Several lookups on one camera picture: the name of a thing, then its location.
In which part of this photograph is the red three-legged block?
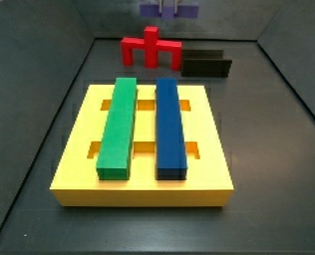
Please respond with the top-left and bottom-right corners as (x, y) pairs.
(120, 26), (182, 71)

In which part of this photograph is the blue bar block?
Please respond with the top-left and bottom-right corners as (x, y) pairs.
(156, 78), (187, 180)

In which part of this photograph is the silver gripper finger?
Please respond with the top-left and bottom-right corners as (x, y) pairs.
(173, 0), (178, 14)
(158, 0), (162, 13)

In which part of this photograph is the yellow slotted board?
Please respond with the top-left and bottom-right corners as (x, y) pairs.
(49, 85), (233, 207)

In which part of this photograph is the green bar block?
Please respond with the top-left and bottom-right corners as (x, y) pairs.
(96, 78), (138, 180)

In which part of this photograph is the black angle fixture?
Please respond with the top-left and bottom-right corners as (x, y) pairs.
(181, 50), (231, 78)

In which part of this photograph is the purple three-legged block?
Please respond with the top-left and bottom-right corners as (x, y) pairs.
(139, 0), (198, 20)

